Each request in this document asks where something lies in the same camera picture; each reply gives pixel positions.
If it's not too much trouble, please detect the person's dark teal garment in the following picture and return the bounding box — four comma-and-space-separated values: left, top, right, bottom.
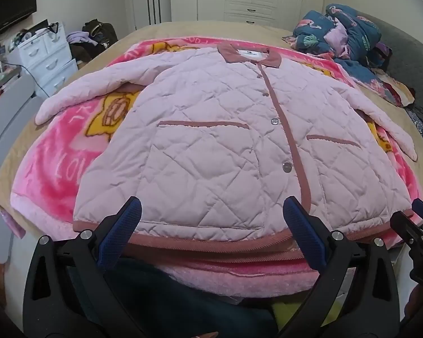
70, 253, 279, 338

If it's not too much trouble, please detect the grey headboard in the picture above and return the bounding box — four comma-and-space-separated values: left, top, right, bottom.
356, 14, 423, 113

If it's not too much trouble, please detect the pink printed blanket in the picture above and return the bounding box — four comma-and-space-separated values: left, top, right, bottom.
10, 36, 423, 300

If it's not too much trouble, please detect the white door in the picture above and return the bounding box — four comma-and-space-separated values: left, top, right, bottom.
125, 0, 172, 30

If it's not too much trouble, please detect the dark clothes pile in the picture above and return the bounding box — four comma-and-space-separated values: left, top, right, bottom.
69, 40, 96, 63

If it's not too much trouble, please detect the black cable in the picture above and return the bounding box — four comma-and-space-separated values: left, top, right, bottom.
1, 61, 50, 98

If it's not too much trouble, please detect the pink quilted jacket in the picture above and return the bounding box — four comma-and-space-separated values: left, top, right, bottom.
34, 42, 418, 254

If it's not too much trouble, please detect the tan plush bed cover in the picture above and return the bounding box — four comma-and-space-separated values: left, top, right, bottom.
0, 20, 423, 250

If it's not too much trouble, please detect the white drawer cabinet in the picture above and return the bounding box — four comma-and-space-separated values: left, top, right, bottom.
8, 25, 79, 98

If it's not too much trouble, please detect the grey curved cabinet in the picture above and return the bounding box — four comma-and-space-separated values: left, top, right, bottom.
0, 74, 43, 261

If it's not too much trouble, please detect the yellow red blanket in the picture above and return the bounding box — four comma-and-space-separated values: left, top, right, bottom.
381, 74, 417, 108

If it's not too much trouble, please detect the striped purple cloth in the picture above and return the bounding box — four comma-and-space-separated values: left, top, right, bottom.
375, 40, 392, 67

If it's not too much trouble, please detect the black bag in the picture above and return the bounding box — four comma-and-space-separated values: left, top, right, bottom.
82, 19, 118, 48

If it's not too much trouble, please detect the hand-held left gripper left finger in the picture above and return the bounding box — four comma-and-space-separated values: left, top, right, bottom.
22, 196, 152, 338

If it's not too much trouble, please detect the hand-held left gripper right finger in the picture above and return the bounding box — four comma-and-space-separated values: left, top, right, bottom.
278, 196, 400, 338

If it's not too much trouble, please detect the person's yellow-green garment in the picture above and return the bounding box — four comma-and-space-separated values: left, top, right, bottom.
270, 297, 342, 338

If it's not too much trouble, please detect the black flat object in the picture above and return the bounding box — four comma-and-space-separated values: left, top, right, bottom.
27, 19, 63, 39

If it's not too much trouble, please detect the blue flamingo quilt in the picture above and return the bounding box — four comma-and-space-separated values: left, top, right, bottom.
291, 3, 415, 108

